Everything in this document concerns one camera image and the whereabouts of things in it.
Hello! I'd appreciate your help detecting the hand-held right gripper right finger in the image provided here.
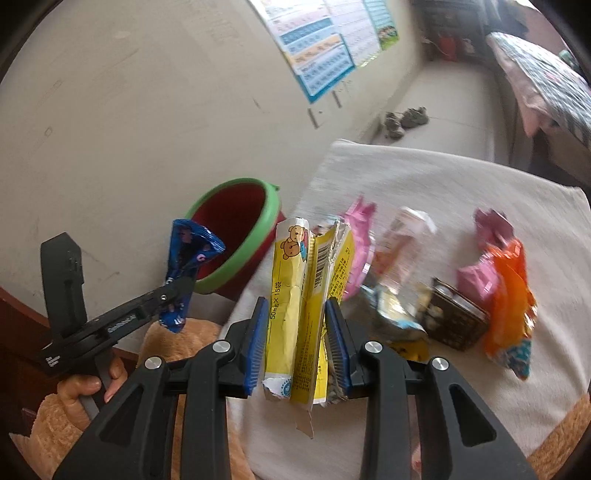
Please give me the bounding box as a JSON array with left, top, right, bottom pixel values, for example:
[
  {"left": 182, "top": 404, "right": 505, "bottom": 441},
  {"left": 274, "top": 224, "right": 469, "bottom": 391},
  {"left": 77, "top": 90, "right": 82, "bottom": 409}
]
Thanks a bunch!
[{"left": 323, "top": 298, "right": 539, "bottom": 480}]

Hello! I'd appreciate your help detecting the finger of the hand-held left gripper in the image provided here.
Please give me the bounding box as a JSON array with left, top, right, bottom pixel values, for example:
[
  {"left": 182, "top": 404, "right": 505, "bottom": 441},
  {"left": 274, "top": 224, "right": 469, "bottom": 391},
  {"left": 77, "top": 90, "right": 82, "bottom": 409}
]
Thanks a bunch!
[{"left": 145, "top": 276, "right": 198, "bottom": 319}]

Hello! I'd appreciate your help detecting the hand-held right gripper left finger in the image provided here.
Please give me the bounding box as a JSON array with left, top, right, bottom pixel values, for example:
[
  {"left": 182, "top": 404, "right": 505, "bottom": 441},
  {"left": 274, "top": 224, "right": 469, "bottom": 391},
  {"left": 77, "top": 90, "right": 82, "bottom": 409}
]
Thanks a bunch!
[{"left": 52, "top": 296, "right": 271, "bottom": 480}]

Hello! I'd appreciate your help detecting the blue snack wrapper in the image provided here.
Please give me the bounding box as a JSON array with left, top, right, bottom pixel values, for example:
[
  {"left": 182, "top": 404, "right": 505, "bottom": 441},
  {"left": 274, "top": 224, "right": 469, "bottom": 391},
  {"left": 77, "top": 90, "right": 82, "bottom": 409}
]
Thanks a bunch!
[{"left": 159, "top": 218, "right": 227, "bottom": 334}]

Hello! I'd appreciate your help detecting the yellow bear-print wrapper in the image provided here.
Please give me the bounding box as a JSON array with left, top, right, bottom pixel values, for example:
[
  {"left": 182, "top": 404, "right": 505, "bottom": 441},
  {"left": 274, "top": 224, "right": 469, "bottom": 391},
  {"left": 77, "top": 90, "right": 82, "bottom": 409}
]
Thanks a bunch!
[{"left": 261, "top": 215, "right": 356, "bottom": 439}]

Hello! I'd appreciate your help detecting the silver snack bag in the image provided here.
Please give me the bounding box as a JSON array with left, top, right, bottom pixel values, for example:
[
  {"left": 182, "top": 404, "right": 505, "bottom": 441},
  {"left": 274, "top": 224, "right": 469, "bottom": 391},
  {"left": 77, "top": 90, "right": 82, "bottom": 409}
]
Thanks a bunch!
[{"left": 358, "top": 284, "right": 430, "bottom": 344}]

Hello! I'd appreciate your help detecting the yellow chocolate bar wrapper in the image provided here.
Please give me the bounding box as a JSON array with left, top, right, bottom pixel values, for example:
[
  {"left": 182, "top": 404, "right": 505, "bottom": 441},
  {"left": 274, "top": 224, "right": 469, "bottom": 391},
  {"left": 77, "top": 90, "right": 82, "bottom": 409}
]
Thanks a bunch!
[{"left": 388, "top": 339, "right": 429, "bottom": 363}]

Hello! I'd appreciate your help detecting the red bucket with green rim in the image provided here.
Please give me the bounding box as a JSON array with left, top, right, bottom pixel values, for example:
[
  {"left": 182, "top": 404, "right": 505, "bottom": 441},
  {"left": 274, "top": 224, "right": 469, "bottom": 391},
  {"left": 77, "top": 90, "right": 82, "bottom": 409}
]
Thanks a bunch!
[{"left": 184, "top": 176, "right": 288, "bottom": 301}]

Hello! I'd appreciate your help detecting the pink wrapper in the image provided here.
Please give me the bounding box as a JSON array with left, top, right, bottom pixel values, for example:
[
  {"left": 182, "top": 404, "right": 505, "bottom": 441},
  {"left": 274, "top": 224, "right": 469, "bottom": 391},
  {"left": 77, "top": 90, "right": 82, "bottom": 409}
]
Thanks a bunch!
[
  {"left": 342, "top": 196, "right": 377, "bottom": 298},
  {"left": 457, "top": 208, "right": 515, "bottom": 301}
]

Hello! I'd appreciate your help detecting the person's left forearm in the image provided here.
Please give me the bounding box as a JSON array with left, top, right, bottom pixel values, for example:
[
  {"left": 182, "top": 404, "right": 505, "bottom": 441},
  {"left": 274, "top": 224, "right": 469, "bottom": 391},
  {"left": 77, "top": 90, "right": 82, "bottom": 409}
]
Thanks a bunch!
[{"left": 9, "top": 392, "right": 93, "bottom": 467}]

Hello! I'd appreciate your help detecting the person's left hand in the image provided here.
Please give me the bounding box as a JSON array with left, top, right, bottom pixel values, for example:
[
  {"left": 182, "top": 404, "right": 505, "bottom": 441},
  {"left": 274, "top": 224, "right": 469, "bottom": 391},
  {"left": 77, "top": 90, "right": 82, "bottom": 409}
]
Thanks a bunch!
[{"left": 58, "top": 355, "right": 129, "bottom": 416}]

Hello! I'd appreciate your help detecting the orange fleece blanket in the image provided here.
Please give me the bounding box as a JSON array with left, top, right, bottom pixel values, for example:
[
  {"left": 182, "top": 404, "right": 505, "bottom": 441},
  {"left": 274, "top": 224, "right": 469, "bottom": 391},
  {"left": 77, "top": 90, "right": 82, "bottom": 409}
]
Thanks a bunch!
[{"left": 139, "top": 318, "right": 591, "bottom": 480}]

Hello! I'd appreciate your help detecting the brown wooden furniture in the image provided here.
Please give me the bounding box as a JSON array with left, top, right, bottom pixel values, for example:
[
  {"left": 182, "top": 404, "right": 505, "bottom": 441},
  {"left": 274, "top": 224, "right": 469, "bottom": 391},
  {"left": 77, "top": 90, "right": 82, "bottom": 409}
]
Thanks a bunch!
[{"left": 0, "top": 286, "right": 139, "bottom": 435}]

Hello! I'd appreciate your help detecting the clear plastic wrapper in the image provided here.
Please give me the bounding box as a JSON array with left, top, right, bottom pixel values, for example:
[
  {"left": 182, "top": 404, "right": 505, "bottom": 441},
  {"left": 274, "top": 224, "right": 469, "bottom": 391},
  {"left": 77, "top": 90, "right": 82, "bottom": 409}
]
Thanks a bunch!
[{"left": 372, "top": 207, "right": 437, "bottom": 301}]

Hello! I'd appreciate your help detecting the dark brown packet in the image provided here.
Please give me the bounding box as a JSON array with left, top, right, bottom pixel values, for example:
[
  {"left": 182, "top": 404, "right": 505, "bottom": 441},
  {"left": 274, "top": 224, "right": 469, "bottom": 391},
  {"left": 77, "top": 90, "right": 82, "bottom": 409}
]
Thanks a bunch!
[{"left": 422, "top": 277, "right": 491, "bottom": 352}]

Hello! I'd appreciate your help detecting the orange snack bag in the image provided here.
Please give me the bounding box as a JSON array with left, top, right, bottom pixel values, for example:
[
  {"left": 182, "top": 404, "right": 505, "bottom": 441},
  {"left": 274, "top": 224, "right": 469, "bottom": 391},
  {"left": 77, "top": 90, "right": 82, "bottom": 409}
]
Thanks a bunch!
[{"left": 482, "top": 237, "right": 539, "bottom": 381}]

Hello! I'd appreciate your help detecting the white cloth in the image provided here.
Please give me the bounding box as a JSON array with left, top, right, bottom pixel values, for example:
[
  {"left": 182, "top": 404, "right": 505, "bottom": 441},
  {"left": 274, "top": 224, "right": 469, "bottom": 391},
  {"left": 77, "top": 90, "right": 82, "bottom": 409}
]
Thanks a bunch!
[{"left": 231, "top": 138, "right": 591, "bottom": 480}]

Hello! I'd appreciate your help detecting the grey shoe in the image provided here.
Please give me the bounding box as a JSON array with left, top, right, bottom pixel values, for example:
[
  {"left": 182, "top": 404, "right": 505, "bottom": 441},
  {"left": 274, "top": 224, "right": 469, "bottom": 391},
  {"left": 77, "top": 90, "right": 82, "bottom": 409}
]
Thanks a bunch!
[
  {"left": 384, "top": 111, "right": 407, "bottom": 139},
  {"left": 401, "top": 106, "right": 430, "bottom": 129}
]

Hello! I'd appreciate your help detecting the dark storage shelf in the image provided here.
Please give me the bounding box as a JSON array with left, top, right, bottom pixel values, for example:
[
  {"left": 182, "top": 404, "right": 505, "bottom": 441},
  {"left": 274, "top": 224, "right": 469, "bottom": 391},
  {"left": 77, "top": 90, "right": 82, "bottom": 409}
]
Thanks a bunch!
[{"left": 411, "top": 0, "right": 490, "bottom": 61}]

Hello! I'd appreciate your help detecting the blue chart wall poster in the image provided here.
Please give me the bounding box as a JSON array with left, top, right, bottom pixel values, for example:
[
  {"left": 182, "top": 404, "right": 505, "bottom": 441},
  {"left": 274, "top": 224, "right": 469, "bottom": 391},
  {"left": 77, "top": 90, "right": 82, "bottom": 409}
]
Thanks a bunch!
[{"left": 249, "top": 0, "right": 358, "bottom": 104}]

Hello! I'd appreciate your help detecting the brown bed frame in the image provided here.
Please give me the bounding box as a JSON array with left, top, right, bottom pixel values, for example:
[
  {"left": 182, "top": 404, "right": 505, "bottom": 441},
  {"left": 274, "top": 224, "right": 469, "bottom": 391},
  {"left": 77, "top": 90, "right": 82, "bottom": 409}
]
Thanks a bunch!
[{"left": 526, "top": 120, "right": 591, "bottom": 195}]

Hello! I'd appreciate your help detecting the white chart wall poster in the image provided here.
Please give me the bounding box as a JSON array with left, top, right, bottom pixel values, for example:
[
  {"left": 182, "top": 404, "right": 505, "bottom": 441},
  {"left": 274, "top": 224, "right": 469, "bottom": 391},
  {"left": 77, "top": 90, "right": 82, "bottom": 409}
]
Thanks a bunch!
[{"left": 323, "top": 0, "right": 384, "bottom": 68}]

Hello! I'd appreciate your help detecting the green-bordered wall poster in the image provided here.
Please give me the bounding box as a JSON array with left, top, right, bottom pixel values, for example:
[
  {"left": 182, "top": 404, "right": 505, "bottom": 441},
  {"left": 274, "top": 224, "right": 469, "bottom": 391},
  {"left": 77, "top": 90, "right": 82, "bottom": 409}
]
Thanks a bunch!
[{"left": 362, "top": 0, "right": 400, "bottom": 51}]

